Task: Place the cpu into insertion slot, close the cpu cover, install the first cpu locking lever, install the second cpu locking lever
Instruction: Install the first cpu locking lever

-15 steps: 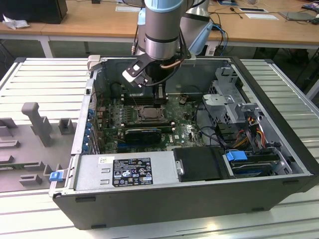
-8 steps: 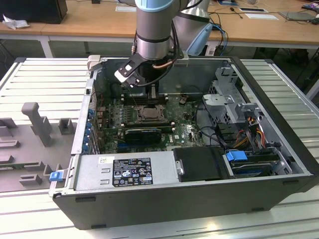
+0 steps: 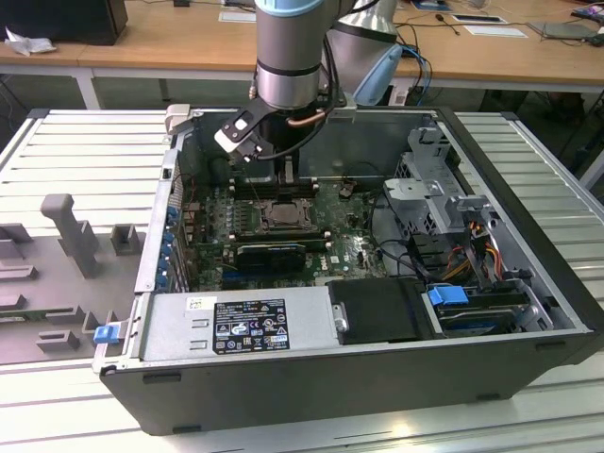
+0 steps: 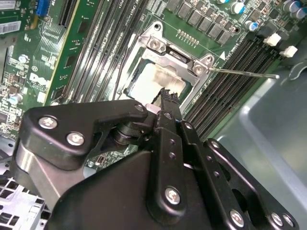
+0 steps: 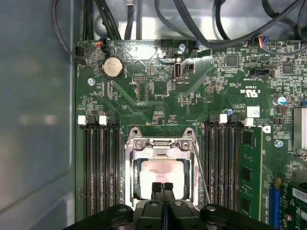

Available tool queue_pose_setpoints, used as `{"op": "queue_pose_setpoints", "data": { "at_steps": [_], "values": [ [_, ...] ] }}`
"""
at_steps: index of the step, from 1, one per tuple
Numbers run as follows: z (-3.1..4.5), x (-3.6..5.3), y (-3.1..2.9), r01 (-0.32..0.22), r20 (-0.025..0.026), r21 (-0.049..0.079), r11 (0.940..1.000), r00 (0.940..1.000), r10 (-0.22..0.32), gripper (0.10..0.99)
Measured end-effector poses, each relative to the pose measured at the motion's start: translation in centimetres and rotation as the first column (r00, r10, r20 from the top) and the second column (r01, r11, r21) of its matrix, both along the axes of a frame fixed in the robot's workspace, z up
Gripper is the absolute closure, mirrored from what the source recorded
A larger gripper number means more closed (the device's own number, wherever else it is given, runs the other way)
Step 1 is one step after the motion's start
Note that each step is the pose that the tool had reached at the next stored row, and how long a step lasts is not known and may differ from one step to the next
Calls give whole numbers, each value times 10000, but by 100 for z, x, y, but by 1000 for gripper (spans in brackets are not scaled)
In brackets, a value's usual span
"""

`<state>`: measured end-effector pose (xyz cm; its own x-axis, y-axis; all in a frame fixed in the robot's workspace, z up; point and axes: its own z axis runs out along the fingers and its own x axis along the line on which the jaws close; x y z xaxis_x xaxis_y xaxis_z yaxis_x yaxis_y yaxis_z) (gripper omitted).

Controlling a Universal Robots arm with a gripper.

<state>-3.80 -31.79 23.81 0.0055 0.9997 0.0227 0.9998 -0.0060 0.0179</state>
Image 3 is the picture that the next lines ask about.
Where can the hard disk in blue carrier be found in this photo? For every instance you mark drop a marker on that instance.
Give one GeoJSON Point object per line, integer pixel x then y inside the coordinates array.
{"type": "Point", "coordinates": [472, 313]}

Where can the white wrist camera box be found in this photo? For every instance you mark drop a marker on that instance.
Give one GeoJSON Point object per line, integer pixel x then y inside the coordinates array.
{"type": "Point", "coordinates": [238, 137]}

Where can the black computer tower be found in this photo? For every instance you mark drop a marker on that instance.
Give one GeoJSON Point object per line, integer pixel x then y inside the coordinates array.
{"type": "Point", "coordinates": [61, 21]}

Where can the grey parts rack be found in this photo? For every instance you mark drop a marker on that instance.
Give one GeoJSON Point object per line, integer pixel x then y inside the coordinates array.
{"type": "Point", "coordinates": [71, 283]}

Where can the black plastic air shroud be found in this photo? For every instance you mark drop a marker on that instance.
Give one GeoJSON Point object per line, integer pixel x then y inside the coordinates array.
{"type": "Point", "coordinates": [377, 309]}

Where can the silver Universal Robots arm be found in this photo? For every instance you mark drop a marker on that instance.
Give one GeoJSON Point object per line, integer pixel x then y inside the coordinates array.
{"type": "Point", "coordinates": [288, 56]}

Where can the grey laptop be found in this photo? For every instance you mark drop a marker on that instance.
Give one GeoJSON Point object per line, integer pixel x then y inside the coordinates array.
{"type": "Point", "coordinates": [566, 29]}

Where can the grey power supply with label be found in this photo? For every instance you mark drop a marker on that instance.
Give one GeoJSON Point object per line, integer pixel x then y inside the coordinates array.
{"type": "Point", "coordinates": [179, 330]}

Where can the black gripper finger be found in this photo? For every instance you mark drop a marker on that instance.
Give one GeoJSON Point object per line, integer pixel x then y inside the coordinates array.
{"type": "Point", "coordinates": [288, 172]}

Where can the crumpled white paper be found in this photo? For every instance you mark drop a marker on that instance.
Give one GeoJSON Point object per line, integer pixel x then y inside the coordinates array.
{"type": "Point", "coordinates": [28, 43]}

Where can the black open PC case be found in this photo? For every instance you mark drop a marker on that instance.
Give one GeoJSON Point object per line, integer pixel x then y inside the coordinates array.
{"type": "Point", "coordinates": [330, 396]}

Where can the grey metal drive cage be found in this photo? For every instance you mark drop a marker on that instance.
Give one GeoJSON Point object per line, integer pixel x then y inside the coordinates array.
{"type": "Point", "coordinates": [424, 203]}

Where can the black graphics card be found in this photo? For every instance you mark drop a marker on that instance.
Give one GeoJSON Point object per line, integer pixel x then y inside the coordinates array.
{"type": "Point", "coordinates": [269, 257]}

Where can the CPU socket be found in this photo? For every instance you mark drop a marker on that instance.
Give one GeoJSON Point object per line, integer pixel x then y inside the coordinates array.
{"type": "Point", "coordinates": [264, 219]}

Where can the blue plastic case latch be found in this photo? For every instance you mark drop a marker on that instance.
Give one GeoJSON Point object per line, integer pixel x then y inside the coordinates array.
{"type": "Point", "coordinates": [105, 334]}

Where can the black round cylinder part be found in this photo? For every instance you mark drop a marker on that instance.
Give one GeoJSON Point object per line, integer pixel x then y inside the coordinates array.
{"type": "Point", "coordinates": [220, 171]}

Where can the pale blue teach pendant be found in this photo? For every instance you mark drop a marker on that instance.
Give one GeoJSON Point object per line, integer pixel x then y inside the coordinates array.
{"type": "Point", "coordinates": [377, 78]}

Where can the black RAM stick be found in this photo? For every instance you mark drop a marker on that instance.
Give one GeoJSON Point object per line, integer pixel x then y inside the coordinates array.
{"type": "Point", "coordinates": [278, 237]}

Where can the green motherboard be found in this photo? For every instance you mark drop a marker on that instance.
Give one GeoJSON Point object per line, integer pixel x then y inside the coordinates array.
{"type": "Point", "coordinates": [349, 255]}

